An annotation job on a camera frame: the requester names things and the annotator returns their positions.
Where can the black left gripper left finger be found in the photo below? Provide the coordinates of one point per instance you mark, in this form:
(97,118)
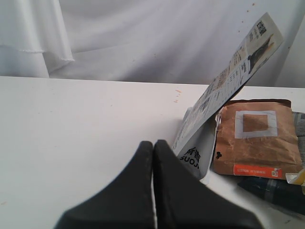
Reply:
(126,203)

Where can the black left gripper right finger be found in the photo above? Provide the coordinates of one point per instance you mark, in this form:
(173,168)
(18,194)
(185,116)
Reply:
(183,202)

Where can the white printed snack pouch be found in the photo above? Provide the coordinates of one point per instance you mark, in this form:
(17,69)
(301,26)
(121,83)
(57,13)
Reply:
(195,141)

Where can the brown kraft paper pouch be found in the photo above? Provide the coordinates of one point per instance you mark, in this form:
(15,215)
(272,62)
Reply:
(257,138)

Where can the dark blue foil packet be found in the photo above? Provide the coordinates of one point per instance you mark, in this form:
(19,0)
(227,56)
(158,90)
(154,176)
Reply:
(275,191)

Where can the yellow snack packet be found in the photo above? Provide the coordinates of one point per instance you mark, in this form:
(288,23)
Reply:
(297,179)

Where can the grey printed packet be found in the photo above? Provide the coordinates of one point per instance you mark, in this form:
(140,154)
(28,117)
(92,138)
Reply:
(299,122)

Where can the white fabric curtain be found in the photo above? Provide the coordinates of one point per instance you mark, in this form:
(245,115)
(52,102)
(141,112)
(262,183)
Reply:
(157,41)

